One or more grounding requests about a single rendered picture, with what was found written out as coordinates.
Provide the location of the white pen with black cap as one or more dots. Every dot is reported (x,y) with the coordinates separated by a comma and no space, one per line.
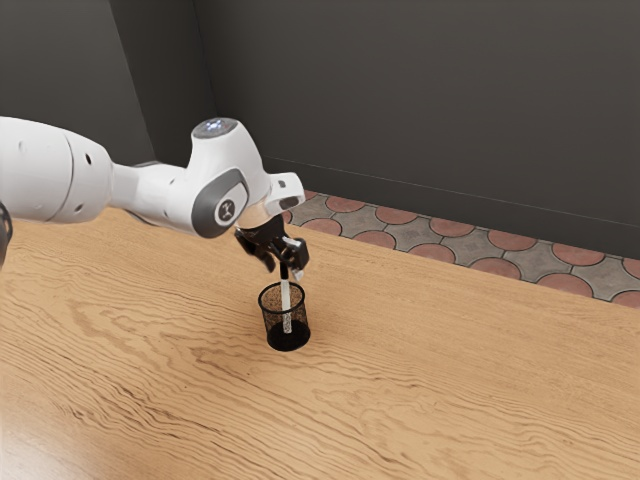
(286,305)

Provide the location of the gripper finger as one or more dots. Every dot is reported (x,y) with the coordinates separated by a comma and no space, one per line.
(267,260)
(299,254)

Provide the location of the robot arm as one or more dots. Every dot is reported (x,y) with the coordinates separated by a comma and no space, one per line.
(150,187)

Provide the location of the black mesh pen holder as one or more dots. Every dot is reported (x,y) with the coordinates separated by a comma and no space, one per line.
(285,337)

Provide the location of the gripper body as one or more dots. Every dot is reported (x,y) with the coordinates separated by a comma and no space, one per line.
(261,236)

